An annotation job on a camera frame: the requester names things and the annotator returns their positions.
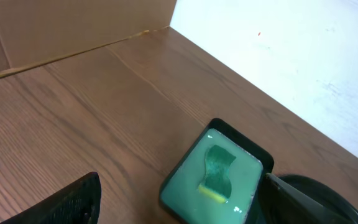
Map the round black tray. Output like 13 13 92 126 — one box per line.
268 174 358 224

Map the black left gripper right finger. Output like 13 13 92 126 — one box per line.
258 173 354 224

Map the rectangular black water tray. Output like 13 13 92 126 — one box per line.
159 118 274 223

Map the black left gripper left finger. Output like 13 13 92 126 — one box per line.
1 172 101 224

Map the brown cardboard panel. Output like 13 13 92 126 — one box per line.
0 0 176 78

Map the green yellow sponge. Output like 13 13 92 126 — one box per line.
198 145 236 203

